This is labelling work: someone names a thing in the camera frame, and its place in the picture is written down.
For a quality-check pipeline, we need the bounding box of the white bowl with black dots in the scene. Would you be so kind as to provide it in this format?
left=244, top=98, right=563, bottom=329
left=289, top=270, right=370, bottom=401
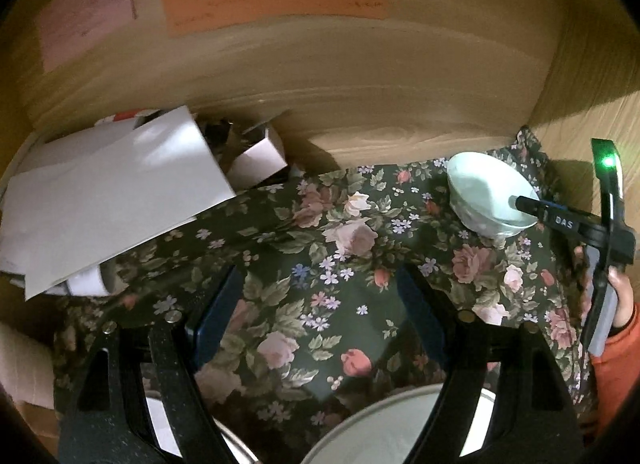
left=144, top=394, right=262, bottom=464

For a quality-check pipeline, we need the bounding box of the dark floral tablecloth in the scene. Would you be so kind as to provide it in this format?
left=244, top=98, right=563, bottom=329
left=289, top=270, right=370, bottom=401
left=50, top=126, right=601, bottom=464

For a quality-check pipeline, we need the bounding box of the large white plate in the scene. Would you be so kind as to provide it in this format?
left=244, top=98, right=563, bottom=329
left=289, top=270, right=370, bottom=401
left=300, top=384, right=497, bottom=464

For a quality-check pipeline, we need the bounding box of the small pale cardboard box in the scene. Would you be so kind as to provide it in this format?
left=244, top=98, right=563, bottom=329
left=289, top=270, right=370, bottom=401
left=227, top=126, right=290, bottom=189

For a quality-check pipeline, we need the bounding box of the person's right hand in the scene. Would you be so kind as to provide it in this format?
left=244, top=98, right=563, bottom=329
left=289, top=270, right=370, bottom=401
left=574, top=244, right=636, bottom=329

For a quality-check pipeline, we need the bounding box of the pink paper note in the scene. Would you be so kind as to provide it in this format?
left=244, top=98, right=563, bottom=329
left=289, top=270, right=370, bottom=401
left=37, top=0, right=173, bottom=72

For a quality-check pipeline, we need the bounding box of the mint green bowl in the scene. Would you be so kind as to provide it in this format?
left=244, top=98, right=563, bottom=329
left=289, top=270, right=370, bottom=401
left=446, top=152, right=542, bottom=238

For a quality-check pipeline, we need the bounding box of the person's right forearm orange sleeve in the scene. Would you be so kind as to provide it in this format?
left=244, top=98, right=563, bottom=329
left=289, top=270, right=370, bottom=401
left=587, top=301, right=640, bottom=425

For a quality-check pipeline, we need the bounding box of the white paper roll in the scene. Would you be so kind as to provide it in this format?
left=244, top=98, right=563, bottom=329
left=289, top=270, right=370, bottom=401
left=67, top=264, right=118, bottom=297

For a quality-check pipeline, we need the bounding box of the pile of white papers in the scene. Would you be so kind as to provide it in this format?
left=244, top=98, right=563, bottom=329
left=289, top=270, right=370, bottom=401
left=0, top=104, right=238, bottom=301

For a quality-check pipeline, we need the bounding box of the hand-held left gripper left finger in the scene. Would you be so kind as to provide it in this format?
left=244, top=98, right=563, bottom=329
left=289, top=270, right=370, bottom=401
left=57, top=264, right=246, bottom=464

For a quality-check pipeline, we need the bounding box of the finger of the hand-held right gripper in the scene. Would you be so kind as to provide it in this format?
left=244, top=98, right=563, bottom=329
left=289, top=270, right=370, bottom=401
left=509, top=195, right=601, bottom=245

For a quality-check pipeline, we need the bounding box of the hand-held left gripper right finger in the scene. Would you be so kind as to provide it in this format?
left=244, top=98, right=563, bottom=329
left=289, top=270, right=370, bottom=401
left=395, top=264, right=586, bottom=464

